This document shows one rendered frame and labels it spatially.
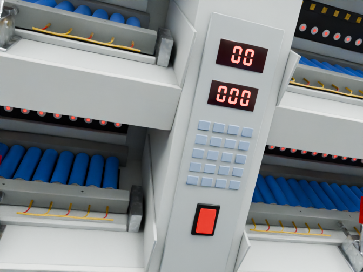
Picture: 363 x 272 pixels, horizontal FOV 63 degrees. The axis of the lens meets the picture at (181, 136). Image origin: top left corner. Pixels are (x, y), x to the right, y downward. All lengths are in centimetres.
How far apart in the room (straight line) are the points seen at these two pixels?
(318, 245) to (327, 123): 19
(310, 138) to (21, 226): 32
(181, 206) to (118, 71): 14
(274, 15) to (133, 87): 14
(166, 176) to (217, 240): 9
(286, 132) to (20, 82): 25
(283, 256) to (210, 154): 19
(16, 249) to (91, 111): 16
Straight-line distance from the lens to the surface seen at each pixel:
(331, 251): 47
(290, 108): 31
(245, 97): 28
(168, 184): 29
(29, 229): 36
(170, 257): 32
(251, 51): 28
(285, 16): 30
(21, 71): 28
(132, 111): 28
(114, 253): 34
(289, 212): 44
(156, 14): 47
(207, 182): 29
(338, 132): 36
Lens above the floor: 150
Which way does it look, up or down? 11 degrees down
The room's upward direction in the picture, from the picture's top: 11 degrees clockwise
